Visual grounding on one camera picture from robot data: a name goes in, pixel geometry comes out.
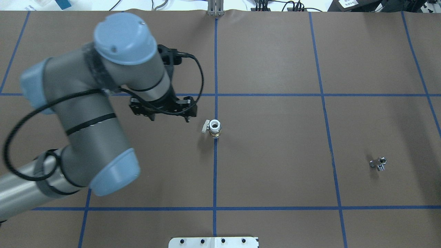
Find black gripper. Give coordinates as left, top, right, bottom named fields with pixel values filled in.
left=129, top=86, right=198, bottom=123

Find white brass PPR valve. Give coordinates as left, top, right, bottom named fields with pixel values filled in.
left=201, top=119, right=222, bottom=139

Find chrome metal pipe fitting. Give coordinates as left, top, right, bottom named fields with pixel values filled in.
left=369, top=157, right=388, bottom=171

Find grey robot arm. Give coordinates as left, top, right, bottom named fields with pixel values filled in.
left=1, top=12, right=203, bottom=223

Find teal box on desk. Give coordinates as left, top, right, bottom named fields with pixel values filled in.
left=55, top=0, right=72, bottom=10

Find grey aluminium frame post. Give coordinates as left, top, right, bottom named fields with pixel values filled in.
left=207, top=0, right=225, bottom=17

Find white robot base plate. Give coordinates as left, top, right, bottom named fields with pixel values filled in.
left=168, top=236, right=259, bottom=248

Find black cables at table edge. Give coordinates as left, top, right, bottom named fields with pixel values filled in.
left=250, top=0, right=328, bottom=12

